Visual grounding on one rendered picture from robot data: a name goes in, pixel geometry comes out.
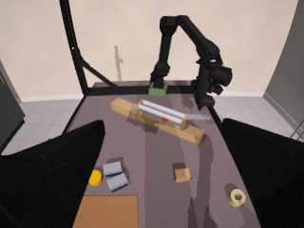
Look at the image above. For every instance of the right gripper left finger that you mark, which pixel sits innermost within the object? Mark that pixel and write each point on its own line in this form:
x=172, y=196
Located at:
x=43, y=186

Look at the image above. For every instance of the small tan wooden block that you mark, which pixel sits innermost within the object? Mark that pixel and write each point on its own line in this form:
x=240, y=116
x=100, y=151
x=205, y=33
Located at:
x=182, y=175

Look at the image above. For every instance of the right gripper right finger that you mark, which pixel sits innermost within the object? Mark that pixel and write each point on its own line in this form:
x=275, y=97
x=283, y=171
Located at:
x=272, y=166

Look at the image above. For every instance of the brown clipboard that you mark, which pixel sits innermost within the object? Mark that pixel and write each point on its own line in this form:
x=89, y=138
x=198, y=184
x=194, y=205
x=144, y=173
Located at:
x=104, y=212

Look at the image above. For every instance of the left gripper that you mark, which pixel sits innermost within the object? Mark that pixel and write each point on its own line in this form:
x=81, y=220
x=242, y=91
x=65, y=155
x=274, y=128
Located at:
x=199, y=91

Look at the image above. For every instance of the yellow cylinder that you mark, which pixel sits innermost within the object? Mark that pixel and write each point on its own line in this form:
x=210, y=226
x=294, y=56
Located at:
x=96, y=178

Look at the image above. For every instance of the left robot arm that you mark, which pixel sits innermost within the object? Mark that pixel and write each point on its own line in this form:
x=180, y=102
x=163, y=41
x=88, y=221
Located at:
x=206, y=50

